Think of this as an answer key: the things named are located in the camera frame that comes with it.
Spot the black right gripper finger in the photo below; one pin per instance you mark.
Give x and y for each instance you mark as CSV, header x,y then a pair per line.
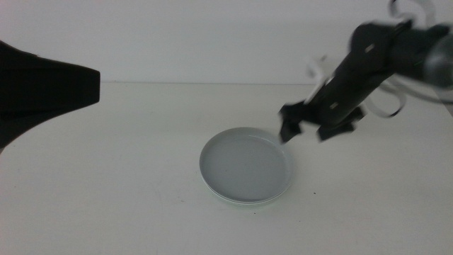
x,y
336,131
291,127

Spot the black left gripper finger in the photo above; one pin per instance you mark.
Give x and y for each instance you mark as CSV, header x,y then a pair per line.
x,y
42,85
21,125

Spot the grey shallow bowl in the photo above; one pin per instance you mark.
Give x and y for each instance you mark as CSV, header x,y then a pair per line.
x,y
246,166

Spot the white shallow bowl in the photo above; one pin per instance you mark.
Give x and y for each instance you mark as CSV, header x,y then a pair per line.
x,y
244,203

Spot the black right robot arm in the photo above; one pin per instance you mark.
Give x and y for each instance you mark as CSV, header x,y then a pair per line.
x,y
407,53

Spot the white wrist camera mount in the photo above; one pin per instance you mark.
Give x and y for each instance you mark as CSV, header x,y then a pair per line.
x,y
318,76

